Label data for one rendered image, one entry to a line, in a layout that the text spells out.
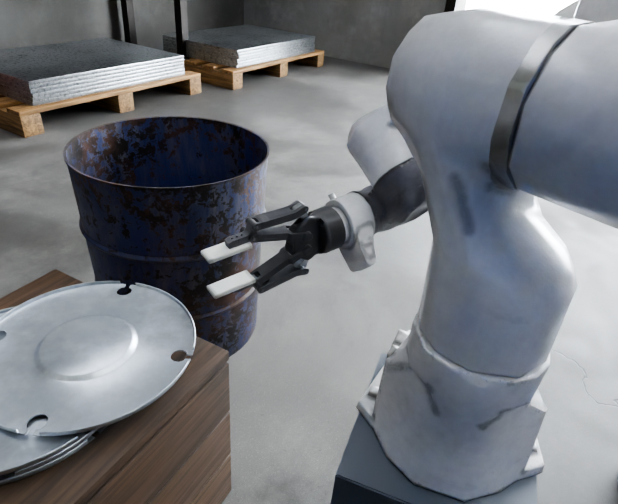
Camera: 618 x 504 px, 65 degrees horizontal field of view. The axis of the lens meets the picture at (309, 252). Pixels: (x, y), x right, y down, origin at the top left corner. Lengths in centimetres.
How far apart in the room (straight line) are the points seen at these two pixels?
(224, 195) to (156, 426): 46
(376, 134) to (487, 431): 49
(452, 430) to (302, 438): 65
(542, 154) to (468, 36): 9
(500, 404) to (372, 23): 435
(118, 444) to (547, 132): 55
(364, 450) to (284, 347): 76
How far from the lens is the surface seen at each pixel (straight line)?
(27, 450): 66
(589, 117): 31
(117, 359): 71
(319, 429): 110
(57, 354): 74
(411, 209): 78
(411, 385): 46
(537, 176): 33
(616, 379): 148
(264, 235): 73
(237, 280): 76
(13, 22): 387
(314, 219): 78
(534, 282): 38
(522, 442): 51
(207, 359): 73
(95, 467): 65
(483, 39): 35
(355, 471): 50
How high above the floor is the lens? 86
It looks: 32 degrees down
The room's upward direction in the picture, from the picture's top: 5 degrees clockwise
